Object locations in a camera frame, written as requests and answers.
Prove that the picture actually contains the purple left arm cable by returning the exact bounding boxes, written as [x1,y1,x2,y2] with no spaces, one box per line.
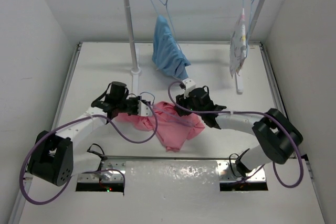
[19,102,159,206]

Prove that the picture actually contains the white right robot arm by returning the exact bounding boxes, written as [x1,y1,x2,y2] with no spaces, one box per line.
[175,88,303,176]

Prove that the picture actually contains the blue wire hanger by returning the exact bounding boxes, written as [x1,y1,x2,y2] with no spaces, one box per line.
[140,91,197,127]

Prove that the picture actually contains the white patterned garment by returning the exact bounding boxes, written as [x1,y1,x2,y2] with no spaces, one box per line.
[229,8,247,77]

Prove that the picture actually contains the empty blue hanger right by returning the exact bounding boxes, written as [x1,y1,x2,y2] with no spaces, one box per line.
[246,0,265,41]

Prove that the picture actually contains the metal base plate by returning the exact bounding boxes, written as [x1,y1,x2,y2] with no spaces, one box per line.
[217,159,266,183]
[77,158,127,183]

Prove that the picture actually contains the pink t shirt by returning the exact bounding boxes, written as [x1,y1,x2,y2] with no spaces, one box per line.
[116,101,205,152]

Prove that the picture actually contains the blue hanger holding blue shirt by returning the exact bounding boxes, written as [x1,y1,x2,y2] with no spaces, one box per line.
[150,0,182,51]

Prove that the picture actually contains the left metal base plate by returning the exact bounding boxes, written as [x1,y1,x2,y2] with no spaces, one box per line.
[77,158,127,183]

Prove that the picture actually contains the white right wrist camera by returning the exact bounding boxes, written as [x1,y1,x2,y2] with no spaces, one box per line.
[180,78,196,98]

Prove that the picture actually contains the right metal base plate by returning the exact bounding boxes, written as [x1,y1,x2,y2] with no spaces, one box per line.
[217,159,266,183]

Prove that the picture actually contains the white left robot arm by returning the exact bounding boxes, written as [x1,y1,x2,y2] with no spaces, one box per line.
[27,81,152,186]

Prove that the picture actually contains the blue t shirt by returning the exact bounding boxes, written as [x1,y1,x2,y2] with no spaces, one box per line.
[152,15,191,80]

